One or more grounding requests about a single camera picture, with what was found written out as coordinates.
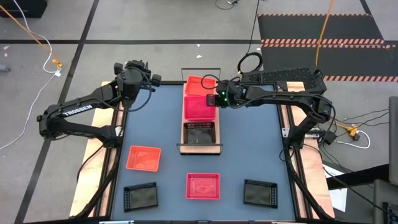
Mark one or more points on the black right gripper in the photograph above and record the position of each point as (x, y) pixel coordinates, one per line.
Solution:
(231, 95)

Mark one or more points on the wooden tray rack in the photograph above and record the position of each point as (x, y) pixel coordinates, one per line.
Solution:
(200, 148)

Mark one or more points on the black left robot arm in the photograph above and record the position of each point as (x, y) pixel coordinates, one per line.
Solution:
(77, 111)

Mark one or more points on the black striped-edge floor mat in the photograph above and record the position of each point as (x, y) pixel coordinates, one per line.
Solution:
(357, 59)
(311, 28)

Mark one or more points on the black cabinet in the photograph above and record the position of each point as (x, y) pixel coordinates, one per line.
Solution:
(21, 7)

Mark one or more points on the white paper sheets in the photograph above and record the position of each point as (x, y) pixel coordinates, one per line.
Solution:
(339, 199)

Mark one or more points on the yellow power strip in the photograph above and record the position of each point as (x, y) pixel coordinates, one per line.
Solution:
(349, 129)

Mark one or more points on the plywood table side board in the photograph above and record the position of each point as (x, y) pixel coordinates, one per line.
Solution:
(93, 174)
(314, 174)

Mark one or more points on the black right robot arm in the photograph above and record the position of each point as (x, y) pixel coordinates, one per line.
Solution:
(280, 98)

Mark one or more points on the silver metal bracket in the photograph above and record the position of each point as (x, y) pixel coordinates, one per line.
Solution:
(286, 132)

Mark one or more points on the black plastic slotted basket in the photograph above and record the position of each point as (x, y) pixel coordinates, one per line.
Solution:
(260, 193)
(199, 133)
(140, 197)

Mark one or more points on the black perforated equipment case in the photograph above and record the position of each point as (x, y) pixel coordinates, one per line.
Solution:
(280, 76)

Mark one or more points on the orange plastic slotted basket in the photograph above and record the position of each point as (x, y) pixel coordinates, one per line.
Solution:
(143, 158)
(199, 85)

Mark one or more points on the black power adapter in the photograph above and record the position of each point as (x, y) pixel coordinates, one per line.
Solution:
(330, 137)

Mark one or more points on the black metal shelf end frame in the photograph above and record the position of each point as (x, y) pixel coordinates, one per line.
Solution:
(178, 144)
(200, 68)

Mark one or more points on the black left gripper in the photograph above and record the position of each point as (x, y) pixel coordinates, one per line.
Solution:
(133, 77)

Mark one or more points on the red plastic slotted basket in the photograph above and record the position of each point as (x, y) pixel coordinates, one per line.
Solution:
(202, 186)
(199, 109)

